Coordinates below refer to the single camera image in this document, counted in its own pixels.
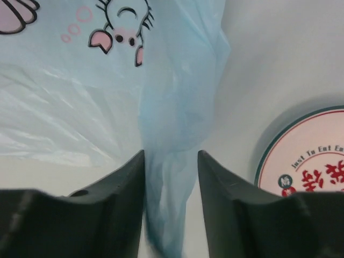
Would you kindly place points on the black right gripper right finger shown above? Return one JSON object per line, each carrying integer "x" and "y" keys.
{"x": 242, "y": 220}

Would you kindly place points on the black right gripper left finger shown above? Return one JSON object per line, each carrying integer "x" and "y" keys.
{"x": 103, "y": 219}

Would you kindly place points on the round printed white plate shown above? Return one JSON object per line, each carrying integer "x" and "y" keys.
{"x": 305, "y": 156}

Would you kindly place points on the light blue printed plastic bag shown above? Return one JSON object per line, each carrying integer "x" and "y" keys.
{"x": 84, "y": 83}

